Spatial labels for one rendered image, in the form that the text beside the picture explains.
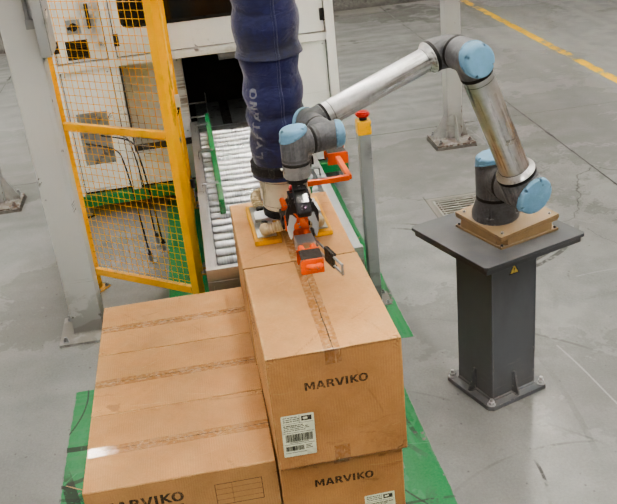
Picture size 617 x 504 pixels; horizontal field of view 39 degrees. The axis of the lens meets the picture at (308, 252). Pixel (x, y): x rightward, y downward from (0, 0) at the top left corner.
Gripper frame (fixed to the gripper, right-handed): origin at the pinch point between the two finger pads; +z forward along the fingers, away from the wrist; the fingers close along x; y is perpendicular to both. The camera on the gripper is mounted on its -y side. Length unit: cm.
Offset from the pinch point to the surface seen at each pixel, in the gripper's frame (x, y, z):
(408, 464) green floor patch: -32, 5, 107
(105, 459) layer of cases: 74, -31, 53
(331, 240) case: -11.9, 20.9, 13.2
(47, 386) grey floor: 120, 106, 108
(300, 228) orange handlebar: 0.5, 3.9, -1.0
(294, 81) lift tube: -6, 35, -43
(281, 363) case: 16, -52, 15
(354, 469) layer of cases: -3, -46, 62
